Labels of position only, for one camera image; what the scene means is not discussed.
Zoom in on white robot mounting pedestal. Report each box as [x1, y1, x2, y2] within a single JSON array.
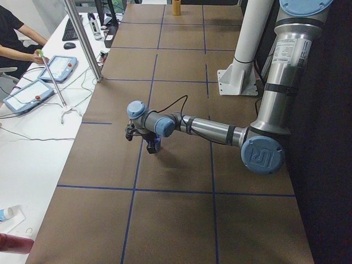
[[217, 0, 274, 96]]

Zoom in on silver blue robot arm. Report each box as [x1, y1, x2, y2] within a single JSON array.
[[125, 1, 331, 174]]

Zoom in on black monitor stand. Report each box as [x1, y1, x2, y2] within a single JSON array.
[[95, 0, 119, 48]]

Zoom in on wooden bamboo cup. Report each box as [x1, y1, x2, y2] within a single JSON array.
[[172, 0, 181, 16]]

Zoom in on black computer mouse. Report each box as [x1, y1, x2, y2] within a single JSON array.
[[63, 42, 76, 50]]

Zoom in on white paper sheet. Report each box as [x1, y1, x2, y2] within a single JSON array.
[[1, 205, 26, 234]]

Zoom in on lower teach pendant tablet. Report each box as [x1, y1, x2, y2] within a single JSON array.
[[3, 80, 54, 113]]

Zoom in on red bottle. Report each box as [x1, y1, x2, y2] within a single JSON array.
[[1, 233, 34, 254]]

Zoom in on white blue tube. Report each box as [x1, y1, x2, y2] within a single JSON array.
[[0, 207, 14, 222]]

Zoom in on aluminium frame post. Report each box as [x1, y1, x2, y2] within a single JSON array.
[[63, 0, 103, 83]]

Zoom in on teach pendant tablet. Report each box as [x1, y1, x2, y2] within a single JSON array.
[[48, 55, 78, 84], [3, 80, 54, 113]]

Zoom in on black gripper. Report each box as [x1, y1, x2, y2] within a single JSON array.
[[142, 133, 158, 154]]

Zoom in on black keyboard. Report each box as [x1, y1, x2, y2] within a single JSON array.
[[62, 18, 78, 41]]

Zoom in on upper teach pendant tablet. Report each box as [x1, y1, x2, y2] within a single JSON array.
[[48, 55, 78, 84]]

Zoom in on blue ribbed plastic cup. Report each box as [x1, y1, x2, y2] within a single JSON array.
[[154, 136, 161, 153]]

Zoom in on person in black shirt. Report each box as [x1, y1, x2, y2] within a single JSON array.
[[1, 7, 47, 79]]

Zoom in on metal rod green tip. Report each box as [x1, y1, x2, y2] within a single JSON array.
[[37, 49, 67, 107]]

